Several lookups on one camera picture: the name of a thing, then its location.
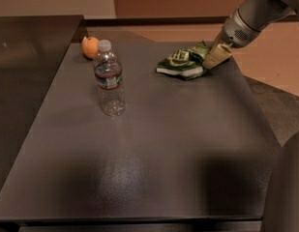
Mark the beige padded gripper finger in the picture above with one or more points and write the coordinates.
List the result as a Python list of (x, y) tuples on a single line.
[(218, 54)]

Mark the grey robot gripper body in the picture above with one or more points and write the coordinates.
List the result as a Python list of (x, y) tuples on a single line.
[(236, 32)]

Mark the green jalapeno chip bag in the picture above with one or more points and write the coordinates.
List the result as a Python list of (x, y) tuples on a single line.
[(185, 62)]

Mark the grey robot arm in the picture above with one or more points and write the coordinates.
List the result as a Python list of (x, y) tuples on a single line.
[(281, 209)]

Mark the clear plastic water bottle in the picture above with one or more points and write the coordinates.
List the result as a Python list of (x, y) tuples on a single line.
[(109, 79)]

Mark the orange fruit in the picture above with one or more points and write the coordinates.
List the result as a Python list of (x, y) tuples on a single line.
[(89, 46)]

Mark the dark side table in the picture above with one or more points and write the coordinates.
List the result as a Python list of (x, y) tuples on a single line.
[(32, 49)]

